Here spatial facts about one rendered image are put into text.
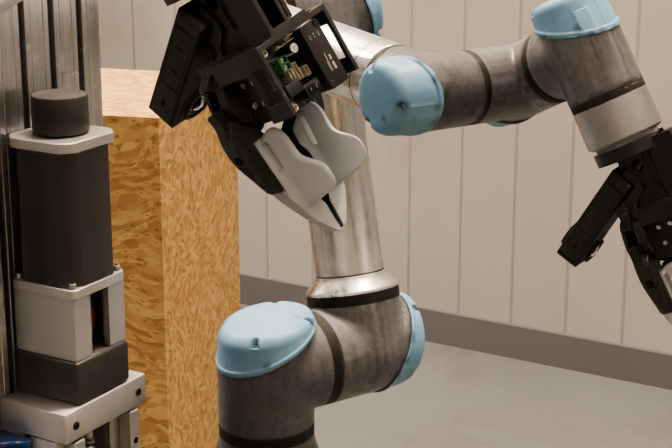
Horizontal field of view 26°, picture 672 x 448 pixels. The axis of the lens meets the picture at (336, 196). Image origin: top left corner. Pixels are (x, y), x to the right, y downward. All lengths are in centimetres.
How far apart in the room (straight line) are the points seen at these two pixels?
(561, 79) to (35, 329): 60
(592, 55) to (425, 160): 370
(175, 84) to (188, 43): 4
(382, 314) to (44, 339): 44
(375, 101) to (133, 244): 168
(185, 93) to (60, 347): 54
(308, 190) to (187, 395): 223
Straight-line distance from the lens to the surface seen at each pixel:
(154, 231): 300
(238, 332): 171
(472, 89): 141
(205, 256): 326
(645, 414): 474
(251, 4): 97
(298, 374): 171
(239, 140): 101
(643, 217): 140
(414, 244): 518
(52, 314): 153
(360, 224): 177
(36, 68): 155
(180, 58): 104
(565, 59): 140
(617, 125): 139
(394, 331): 179
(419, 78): 138
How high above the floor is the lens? 185
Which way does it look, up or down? 15 degrees down
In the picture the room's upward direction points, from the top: straight up
